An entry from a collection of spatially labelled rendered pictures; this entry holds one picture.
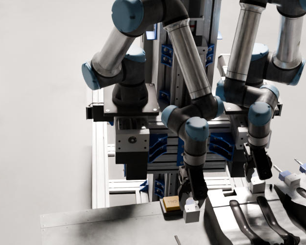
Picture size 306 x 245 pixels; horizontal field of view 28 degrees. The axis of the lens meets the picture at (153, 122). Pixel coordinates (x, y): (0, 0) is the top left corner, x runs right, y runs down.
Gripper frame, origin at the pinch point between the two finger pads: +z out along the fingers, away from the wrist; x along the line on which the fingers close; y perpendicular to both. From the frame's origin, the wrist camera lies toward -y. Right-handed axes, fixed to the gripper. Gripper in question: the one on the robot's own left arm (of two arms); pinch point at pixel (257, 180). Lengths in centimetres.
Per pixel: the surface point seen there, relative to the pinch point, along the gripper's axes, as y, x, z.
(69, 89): 208, 68, 116
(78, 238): -6, 69, 3
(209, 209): -3.7, 19.8, 6.3
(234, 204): -6.7, 10.8, 3.0
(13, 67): 247, 108, 116
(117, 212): 4, 54, 7
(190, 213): -13.7, 29.3, -7.5
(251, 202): -6.9, 4.5, 3.4
